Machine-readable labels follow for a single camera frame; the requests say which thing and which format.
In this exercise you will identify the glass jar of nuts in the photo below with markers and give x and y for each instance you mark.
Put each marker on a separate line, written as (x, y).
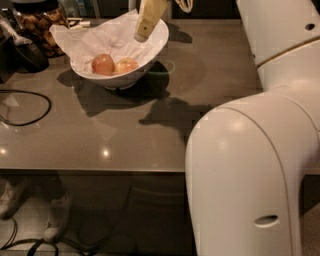
(37, 16)

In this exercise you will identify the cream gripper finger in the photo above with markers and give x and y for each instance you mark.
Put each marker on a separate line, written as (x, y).
(150, 13)

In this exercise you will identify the white sneaker left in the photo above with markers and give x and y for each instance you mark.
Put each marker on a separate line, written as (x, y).
(11, 199)

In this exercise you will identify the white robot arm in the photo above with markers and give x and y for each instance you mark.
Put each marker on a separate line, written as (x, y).
(246, 159)

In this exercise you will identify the white ceramic bowl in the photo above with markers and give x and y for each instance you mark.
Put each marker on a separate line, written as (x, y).
(124, 81)

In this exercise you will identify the white sneaker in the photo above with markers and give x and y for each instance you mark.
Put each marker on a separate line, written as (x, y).
(11, 199)
(59, 210)

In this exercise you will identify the small white items behind bowl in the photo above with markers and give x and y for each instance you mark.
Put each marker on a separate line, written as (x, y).
(78, 23)

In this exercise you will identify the yellow-red apple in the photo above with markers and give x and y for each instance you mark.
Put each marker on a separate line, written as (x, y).
(125, 65)

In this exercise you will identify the red apple left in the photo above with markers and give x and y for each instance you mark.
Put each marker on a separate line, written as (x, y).
(103, 64)

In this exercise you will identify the white tissue paper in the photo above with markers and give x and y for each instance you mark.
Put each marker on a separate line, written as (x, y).
(114, 37)

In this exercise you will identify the white sneaker right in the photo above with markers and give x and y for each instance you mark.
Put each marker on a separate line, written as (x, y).
(59, 210)

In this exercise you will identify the cream wire object background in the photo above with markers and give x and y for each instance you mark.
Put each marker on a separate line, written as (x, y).
(185, 5)

